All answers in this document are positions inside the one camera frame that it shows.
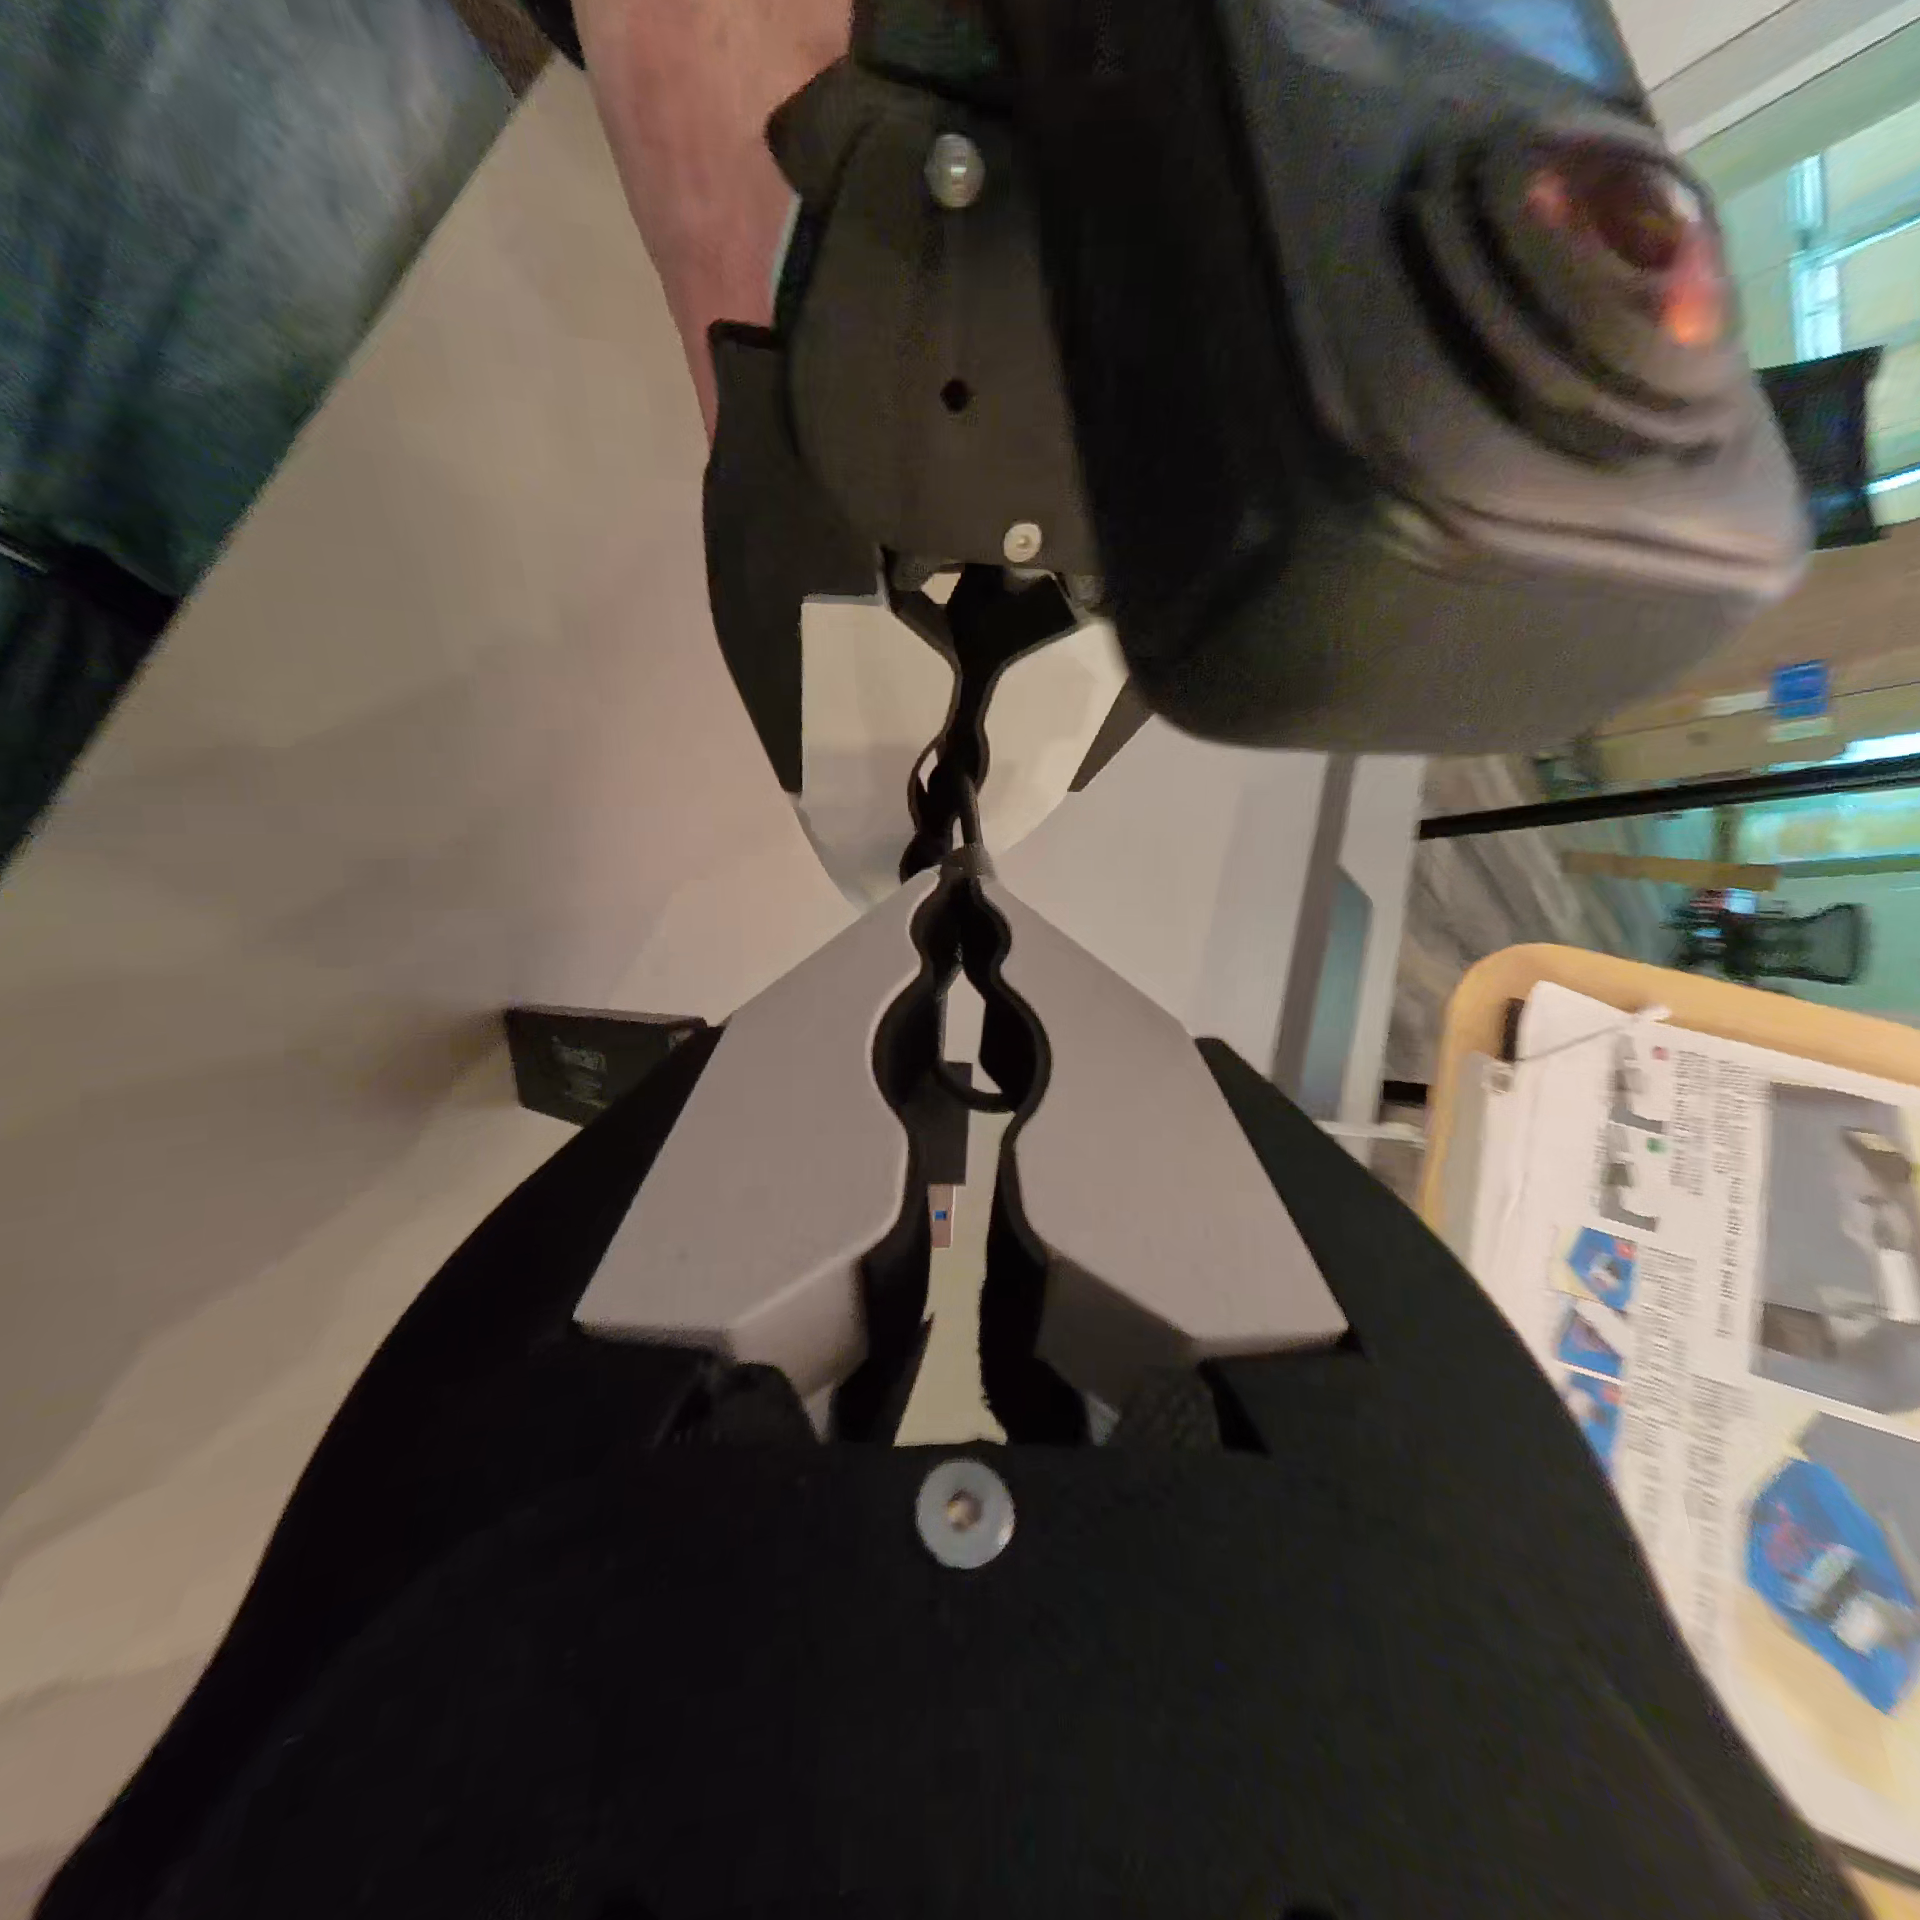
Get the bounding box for person's left hand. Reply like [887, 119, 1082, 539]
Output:
[572, 0, 860, 427]

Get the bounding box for black usb hub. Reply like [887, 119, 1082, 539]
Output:
[505, 1006, 722, 1130]

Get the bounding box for person's legs in jeans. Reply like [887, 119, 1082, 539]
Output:
[0, 0, 567, 874]

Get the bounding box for black office chair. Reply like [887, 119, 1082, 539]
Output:
[1755, 346, 1894, 551]
[1660, 887, 1873, 990]

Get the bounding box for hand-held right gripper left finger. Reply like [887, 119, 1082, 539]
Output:
[572, 874, 970, 1443]

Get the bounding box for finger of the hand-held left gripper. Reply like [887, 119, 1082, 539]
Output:
[960, 594, 1164, 877]
[796, 580, 977, 907]

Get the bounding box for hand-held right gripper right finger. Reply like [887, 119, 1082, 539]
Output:
[978, 871, 1354, 1443]

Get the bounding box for printed instruction sheet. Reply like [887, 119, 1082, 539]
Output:
[1472, 982, 1920, 1802]

